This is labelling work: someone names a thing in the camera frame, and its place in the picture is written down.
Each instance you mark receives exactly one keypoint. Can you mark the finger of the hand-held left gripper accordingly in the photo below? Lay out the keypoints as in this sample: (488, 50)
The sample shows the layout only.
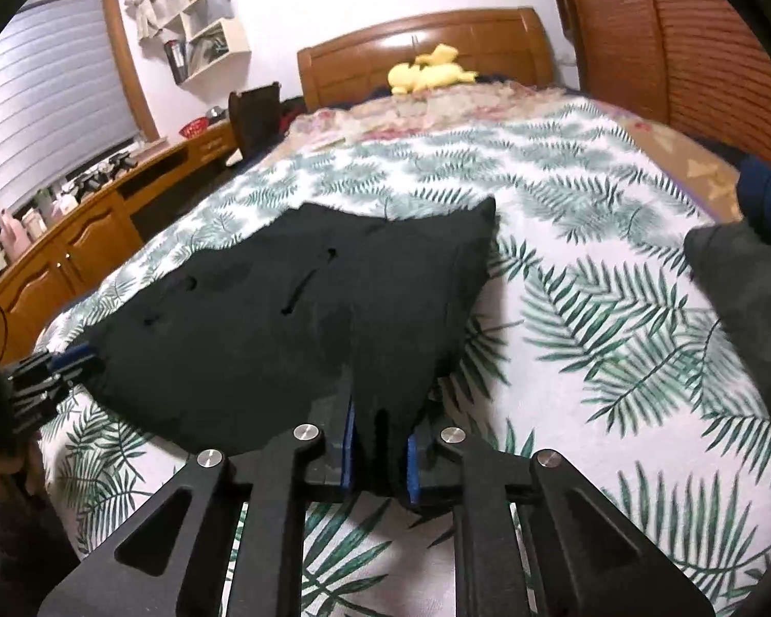
(70, 360)
(38, 405)

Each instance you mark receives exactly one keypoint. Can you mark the black chair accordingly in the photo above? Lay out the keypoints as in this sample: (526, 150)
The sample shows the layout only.
(254, 119)

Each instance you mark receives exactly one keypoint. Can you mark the red basket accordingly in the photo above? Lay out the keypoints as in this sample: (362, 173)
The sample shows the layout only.
(194, 128)

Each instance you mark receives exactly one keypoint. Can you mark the grey cloth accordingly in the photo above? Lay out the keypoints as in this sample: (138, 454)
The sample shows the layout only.
(745, 308)

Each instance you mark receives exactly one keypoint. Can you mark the bed with leaf-print sheet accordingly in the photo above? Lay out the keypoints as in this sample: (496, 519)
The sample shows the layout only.
(584, 308)

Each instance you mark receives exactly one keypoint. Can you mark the pink bottle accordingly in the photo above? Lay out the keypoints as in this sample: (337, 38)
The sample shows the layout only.
(13, 234)

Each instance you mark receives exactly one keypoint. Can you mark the wooden louvered wardrobe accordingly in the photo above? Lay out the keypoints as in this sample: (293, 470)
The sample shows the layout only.
(668, 45)

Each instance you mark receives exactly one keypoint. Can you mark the yellow plush toy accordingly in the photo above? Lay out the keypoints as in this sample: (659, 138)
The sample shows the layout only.
(424, 76)

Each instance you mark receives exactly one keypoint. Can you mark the person's left hand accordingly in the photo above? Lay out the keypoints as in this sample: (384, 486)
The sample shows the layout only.
(0, 472)

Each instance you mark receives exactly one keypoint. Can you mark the white wall shelf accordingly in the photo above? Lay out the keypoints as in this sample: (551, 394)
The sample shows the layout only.
(221, 42)

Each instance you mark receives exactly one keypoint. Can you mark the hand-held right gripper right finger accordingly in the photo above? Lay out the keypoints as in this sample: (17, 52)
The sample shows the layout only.
(415, 472)

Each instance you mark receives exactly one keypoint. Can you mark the wooden window frame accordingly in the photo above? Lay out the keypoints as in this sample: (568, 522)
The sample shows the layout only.
(128, 64)

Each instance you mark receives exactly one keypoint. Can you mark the black coat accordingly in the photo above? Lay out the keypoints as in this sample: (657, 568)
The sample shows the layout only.
(263, 334)

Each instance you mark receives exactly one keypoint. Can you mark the person's leg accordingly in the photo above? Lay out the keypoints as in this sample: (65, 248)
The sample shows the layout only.
(19, 553)

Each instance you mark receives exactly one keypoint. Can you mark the black items on windowsill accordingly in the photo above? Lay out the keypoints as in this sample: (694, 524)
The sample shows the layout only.
(106, 170)

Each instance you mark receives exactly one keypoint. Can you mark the wooden headboard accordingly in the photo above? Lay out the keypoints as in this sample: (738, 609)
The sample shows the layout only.
(347, 64)

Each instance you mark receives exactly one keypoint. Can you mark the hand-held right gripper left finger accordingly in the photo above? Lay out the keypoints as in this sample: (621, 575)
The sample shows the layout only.
(349, 447)

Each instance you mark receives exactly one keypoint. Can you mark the brown patterned blanket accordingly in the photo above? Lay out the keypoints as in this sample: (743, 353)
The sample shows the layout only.
(687, 167)

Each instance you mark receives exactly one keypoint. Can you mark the wooden desk cabinet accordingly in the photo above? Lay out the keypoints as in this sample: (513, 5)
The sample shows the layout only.
(70, 257)

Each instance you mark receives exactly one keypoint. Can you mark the row of toiletry bottles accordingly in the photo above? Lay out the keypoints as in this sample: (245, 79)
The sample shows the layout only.
(45, 209)

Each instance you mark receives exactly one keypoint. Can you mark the floral quilt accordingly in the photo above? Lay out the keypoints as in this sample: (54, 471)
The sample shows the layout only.
(424, 119)

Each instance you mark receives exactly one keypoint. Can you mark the grey window blind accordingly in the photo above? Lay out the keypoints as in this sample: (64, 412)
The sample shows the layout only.
(51, 103)

